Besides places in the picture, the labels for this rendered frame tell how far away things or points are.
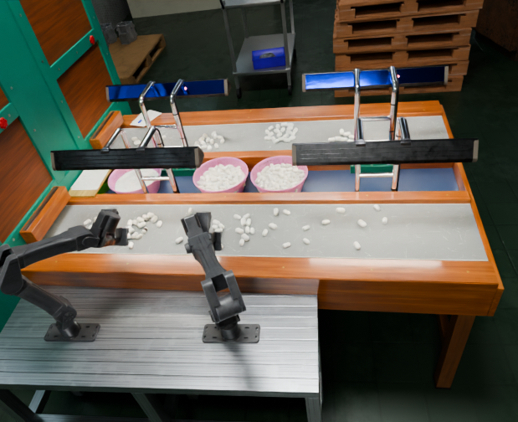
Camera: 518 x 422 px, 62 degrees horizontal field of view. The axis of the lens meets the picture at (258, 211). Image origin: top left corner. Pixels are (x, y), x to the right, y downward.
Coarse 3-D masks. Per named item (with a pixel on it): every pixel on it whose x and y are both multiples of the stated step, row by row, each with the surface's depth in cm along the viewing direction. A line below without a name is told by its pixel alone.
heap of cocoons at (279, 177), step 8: (264, 168) 208; (272, 168) 207; (280, 168) 206; (288, 168) 205; (296, 168) 207; (264, 176) 204; (272, 176) 205; (280, 176) 202; (288, 176) 201; (296, 176) 203; (304, 176) 201; (256, 184) 203; (264, 184) 199; (272, 184) 198; (280, 184) 197; (288, 184) 197; (296, 184) 197; (296, 192) 195
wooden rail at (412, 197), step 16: (320, 192) 187; (336, 192) 185; (352, 192) 184; (368, 192) 182; (384, 192) 181; (400, 192) 180; (416, 192) 179; (432, 192) 177; (448, 192) 176; (464, 192) 175
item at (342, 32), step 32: (352, 0) 348; (384, 0) 340; (416, 0) 342; (448, 0) 359; (480, 0) 332; (352, 32) 365; (384, 32) 357; (416, 32) 354; (448, 32) 349; (352, 64) 382; (384, 64) 377; (416, 64) 371; (448, 64) 390
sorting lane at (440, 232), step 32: (64, 224) 197; (224, 224) 183; (256, 224) 180; (288, 224) 178; (320, 224) 175; (352, 224) 173; (384, 224) 171; (416, 224) 169; (448, 224) 166; (288, 256) 165; (320, 256) 163; (352, 256) 161; (384, 256) 159; (416, 256) 157; (448, 256) 155; (480, 256) 153
